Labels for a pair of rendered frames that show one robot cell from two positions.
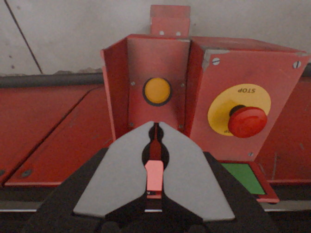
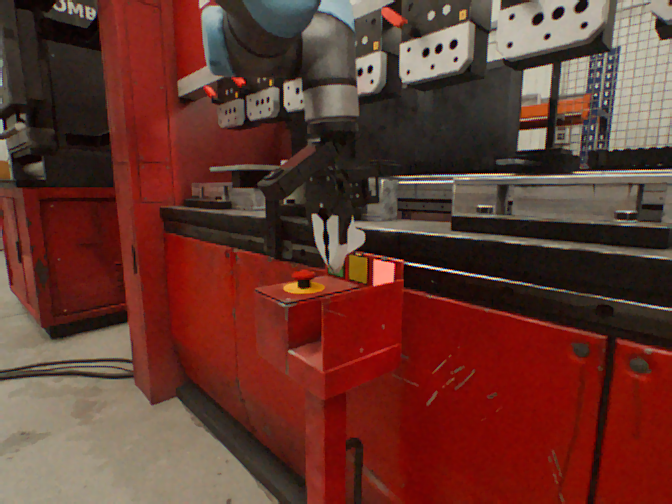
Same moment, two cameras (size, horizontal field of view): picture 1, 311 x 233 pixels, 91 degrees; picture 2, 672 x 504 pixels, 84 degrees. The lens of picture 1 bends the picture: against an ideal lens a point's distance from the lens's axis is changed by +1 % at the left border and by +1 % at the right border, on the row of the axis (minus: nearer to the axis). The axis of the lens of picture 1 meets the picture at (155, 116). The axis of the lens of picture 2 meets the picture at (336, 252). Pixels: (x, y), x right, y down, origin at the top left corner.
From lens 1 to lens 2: 50 cm
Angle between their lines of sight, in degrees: 61
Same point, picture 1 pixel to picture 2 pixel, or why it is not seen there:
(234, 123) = (308, 274)
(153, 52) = (316, 357)
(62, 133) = (563, 436)
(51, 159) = (550, 366)
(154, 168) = (378, 278)
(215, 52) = (284, 301)
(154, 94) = not seen: hidden behind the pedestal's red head
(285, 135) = not seen: hidden behind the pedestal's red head
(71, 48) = not seen: outside the picture
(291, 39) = (198, 477)
